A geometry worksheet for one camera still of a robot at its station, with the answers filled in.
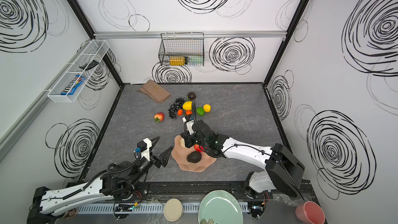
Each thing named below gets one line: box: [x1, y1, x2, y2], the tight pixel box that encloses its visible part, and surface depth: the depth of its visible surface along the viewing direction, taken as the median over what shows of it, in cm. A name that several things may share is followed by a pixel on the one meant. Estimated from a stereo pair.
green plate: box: [197, 189, 245, 224], surface depth 70 cm
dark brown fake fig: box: [187, 91, 197, 101], surface depth 110 cm
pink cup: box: [294, 201, 326, 224], surface depth 62 cm
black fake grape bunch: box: [167, 97, 186, 120], surface depth 104 cm
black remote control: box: [78, 59, 100, 71], surface depth 82 cm
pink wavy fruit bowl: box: [171, 134, 217, 173], surface depth 82 cm
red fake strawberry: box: [153, 112, 165, 123], surface depth 98 cm
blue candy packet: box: [61, 74, 87, 96], surface depth 72 cm
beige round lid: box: [163, 198, 183, 222], surface depth 65 cm
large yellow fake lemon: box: [182, 100, 193, 111], surface depth 104 cm
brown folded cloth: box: [138, 79, 172, 104], surface depth 117 cm
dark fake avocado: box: [186, 150, 202, 164], surface depth 82 cm
